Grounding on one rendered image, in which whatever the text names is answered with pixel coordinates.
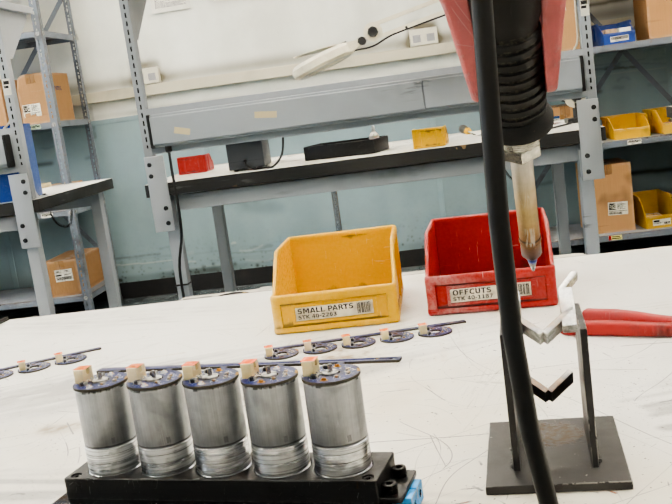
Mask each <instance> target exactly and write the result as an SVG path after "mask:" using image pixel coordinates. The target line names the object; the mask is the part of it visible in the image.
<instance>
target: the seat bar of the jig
mask: <svg viewBox="0 0 672 504"><path fill-rule="evenodd" d="M309 454H310V461H311V466H310V467H309V468H308V469H306V470H305V471H303V472H301V473H298V474H295V475H292V476H288V477H283V478H263V477H259V476H257V475H256V474H255V468H254V461H253V455H252V452H251V457H252V465H251V466H250V467H249V468H248V469H246V470H244V471H242V472H240V473H237V474H234V475H231V476H227V477H220V478H206V477H202V476H199V475H198V472H197V466H196V464H195V465H194V466H193V467H192V468H190V469H189V470H187V471H184V472H182V473H179V474H176V475H172V476H167V477H157V478H154V477H147V476H144V475H143V473H142V468H141V465H140V466H139V467H137V468H135V469H133V470H131V471H129V472H126V473H123V474H120V475H115V476H110V477H95V476H91V475H90V473H89V467H88V462H85V463H84V464H83V465H82V466H80V467H79V468H78V469H76V470H75V471H73V472H72V473H71V474H69V475H68V476H67V477H65V478H64V481H65V486H66V491H67V497H68V499H89V500H150V501H212V502H273V503H334V504H380V497H381V495H382V493H383V490H382V483H383V482H384V481H387V480H390V479H391V477H392V470H391V467H392V466H393V465H395V460H394V453H393V452H371V457H372V465H373V466H372V467H371V468H370V469H369V470H368V471H366V472H364V473H362V474H359V475H356V476H353V477H348V478H341V479H329V478H323V477H320V476H318V475H316V472H315V465H314V459H313V452H309Z"/></svg>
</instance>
